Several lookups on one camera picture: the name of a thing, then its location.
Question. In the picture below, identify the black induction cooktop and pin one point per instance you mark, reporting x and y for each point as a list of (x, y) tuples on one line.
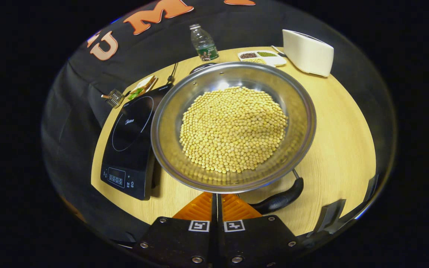
[(129, 126)]

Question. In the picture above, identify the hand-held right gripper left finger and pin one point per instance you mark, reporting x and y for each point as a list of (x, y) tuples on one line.
[(184, 242)]

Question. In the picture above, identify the clear plastic water bottle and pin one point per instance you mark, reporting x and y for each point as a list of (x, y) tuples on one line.
[(204, 44)]

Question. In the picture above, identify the black backdrop cloth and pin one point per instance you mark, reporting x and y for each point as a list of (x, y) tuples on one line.
[(237, 22)]

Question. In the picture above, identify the pile of soybeans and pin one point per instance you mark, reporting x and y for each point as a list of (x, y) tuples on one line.
[(233, 130)]

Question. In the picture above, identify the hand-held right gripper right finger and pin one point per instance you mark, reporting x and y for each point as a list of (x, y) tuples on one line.
[(251, 242)]

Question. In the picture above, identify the white divided bean dish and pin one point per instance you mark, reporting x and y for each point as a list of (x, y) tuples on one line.
[(274, 60)]

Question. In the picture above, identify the sandwich with lettuce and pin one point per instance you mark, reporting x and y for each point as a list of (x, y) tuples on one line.
[(142, 86)]

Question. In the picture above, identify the white toaster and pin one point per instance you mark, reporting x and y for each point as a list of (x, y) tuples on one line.
[(307, 52)]

